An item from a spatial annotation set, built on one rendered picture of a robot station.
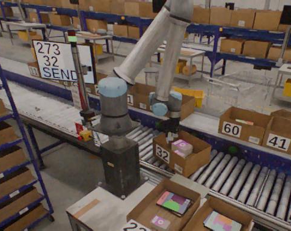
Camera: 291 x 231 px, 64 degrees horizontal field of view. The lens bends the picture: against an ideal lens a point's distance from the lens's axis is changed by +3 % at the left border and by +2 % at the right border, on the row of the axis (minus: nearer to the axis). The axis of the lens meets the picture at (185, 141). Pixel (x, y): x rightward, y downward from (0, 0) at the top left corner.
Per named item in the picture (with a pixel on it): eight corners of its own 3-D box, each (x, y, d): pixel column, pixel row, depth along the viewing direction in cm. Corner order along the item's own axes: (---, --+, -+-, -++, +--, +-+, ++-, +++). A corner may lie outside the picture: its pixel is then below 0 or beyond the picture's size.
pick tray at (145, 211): (126, 228, 131) (125, 216, 126) (164, 188, 160) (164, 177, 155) (168, 252, 120) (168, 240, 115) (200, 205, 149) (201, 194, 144)
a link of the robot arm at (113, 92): (98, 115, 126) (95, 84, 117) (103, 104, 140) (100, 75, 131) (127, 116, 129) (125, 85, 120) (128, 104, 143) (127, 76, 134)
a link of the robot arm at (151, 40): (96, 93, 136) (178, -20, 115) (100, 84, 151) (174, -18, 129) (118, 107, 143) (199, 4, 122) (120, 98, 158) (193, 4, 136)
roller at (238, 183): (225, 201, 159) (226, 197, 157) (247, 163, 199) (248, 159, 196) (232, 204, 157) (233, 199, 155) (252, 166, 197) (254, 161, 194)
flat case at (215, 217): (234, 243, 125) (235, 241, 124) (203, 227, 132) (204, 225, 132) (242, 225, 135) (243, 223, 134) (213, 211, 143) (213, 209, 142)
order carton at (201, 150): (152, 155, 193) (151, 138, 184) (177, 143, 212) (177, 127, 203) (185, 177, 171) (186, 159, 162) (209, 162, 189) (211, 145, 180)
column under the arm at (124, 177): (123, 200, 148) (118, 159, 131) (96, 184, 160) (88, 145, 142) (149, 178, 168) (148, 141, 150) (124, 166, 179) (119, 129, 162)
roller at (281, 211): (273, 222, 146) (275, 217, 144) (286, 177, 186) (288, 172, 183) (282, 226, 145) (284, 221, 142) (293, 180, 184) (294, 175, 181)
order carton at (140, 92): (119, 103, 252) (118, 88, 243) (136, 95, 274) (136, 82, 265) (148, 112, 236) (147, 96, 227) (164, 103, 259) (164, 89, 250)
